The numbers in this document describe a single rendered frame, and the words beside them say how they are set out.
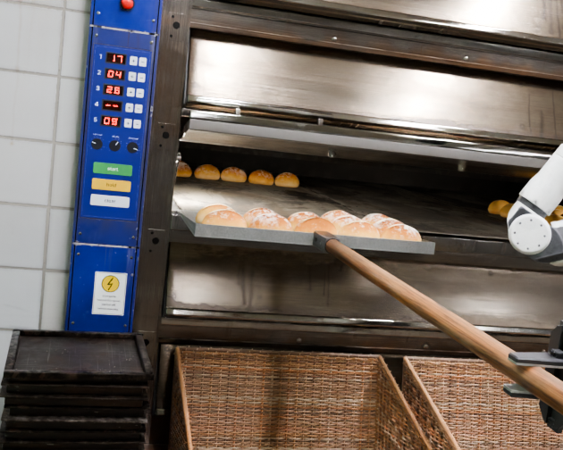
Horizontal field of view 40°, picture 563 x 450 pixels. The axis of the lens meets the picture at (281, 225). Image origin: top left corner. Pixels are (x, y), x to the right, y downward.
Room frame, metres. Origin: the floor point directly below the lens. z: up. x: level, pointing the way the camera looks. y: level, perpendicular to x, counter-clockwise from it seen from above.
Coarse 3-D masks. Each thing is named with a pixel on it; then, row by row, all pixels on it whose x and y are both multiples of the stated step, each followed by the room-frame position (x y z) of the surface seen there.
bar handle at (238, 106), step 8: (208, 104) 1.78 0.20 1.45; (216, 104) 1.78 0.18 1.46; (224, 104) 1.79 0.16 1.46; (232, 104) 1.79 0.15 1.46; (240, 104) 1.80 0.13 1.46; (248, 104) 1.80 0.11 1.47; (256, 104) 1.81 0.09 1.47; (272, 112) 1.82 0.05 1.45; (280, 112) 1.82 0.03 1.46; (288, 112) 1.82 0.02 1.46; (296, 112) 1.83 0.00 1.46; (304, 112) 1.83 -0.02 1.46; (312, 112) 1.84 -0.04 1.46; (320, 112) 1.84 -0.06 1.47; (320, 120) 1.84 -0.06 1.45
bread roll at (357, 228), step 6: (354, 222) 1.71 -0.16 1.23; (360, 222) 1.71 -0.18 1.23; (366, 222) 1.71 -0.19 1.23; (342, 228) 1.71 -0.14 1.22; (348, 228) 1.70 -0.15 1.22; (354, 228) 1.70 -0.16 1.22; (360, 228) 1.70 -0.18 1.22; (366, 228) 1.70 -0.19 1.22; (372, 228) 1.71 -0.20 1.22; (342, 234) 1.70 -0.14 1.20; (348, 234) 1.69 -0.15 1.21; (354, 234) 1.69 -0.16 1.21; (360, 234) 1.69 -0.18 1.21; (366, 234) 1.69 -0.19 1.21; (372, 234) 1.70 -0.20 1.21; (378, 234) 1.72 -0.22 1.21
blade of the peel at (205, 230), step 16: (192, 224) 1.63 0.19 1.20; (208, 224) 1.59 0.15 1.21; (256, 240) 1.62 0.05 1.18; (272, 240) 1.63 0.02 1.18; (288, 240) 1.64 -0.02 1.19; (304, 240) 1.64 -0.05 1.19; (352, 240) 1.67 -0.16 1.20; (368, 240) 1.68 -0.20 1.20; (384, 240) 1.69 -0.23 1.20; (400, 240) 1.70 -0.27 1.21
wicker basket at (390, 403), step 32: (192, 352) 1.84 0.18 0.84; (224, 352) 1.86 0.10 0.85; (256, 352) 1.88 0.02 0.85; (288, 352) 1.91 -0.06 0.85; (192, 384) 1.82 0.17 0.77; (224, 384) 1.85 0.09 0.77; (256, 384) 1.87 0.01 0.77; (288, 384) 1.89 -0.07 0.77; (320, 384) 1.91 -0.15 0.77; (384, 384) 1.91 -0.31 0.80; (192, 416) 1.81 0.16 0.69; (224, 416) 1.83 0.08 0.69; (256, 416) 1.85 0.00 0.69; (288, 416) 1.87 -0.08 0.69; (320, 416) 1.89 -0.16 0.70; (352, 416) 1.91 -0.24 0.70; (384, 416) 1.88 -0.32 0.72; (192, 448) 1.49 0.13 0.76; (224, 448) 1.81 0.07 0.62; (288, 448) 1.85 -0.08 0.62; (320, 448) 1.87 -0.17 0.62; (352, 448) 1.89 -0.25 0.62; (384, 448) 1.85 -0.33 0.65; (416, 448) 1.69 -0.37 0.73
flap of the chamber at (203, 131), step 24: (192, 120) 1.72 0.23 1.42; (216, 144) 1.92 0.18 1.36; (240, 144) 1.89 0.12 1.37; (264, 144) 1.86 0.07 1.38; (288, 144) 1.83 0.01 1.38; (312, 144) 1.80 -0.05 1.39; (336, 144) 1.80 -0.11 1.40; (360, 144) 1.82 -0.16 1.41; (384, 144) 1.83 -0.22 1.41; (408, 144) 1.85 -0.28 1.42; (456, 168) 2.04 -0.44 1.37; (480, 168) 2.01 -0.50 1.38; (504, 168) 1.97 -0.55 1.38; (528, 168) 1.94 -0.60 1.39
